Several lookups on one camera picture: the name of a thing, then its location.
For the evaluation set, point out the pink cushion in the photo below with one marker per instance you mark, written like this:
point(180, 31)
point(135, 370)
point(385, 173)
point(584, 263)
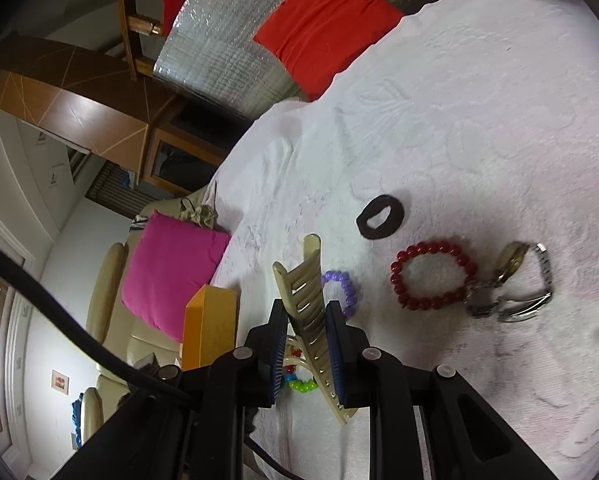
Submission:
point(172, 261)

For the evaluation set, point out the red cushion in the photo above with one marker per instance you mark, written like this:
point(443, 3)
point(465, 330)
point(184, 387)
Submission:
point(317, 39)

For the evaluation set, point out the beige crumpled cloth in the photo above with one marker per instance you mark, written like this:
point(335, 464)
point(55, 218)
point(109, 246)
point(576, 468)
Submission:
point(202, 215)

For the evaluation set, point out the silver metal wristwatch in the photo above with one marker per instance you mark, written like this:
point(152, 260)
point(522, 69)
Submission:
point(517, 289)

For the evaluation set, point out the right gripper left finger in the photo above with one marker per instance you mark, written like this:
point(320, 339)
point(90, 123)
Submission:
point(268, 342)

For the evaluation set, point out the wooden cabinet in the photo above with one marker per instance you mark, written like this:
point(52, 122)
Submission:
point(89, 99)

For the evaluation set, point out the white pink bed blanket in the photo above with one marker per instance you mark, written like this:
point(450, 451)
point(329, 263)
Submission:
point(482, 118)

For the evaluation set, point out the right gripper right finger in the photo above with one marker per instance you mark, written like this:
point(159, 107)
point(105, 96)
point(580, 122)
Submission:
point(352, 374)

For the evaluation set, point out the beige plastic hair claw clip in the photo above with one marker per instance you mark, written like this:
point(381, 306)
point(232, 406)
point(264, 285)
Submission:
point(307, 346)

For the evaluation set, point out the orange cardboard box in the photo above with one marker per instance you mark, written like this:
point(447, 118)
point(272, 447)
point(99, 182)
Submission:
point(209, 327)

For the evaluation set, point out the black hair scrunchie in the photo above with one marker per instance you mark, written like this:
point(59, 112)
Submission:
point(381, 218)

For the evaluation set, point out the beige leather armchair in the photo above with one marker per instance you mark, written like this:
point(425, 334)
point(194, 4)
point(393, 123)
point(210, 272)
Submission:
point(111, 323)

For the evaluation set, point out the wooden bed frame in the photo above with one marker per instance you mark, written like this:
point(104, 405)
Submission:
point(132, 27)

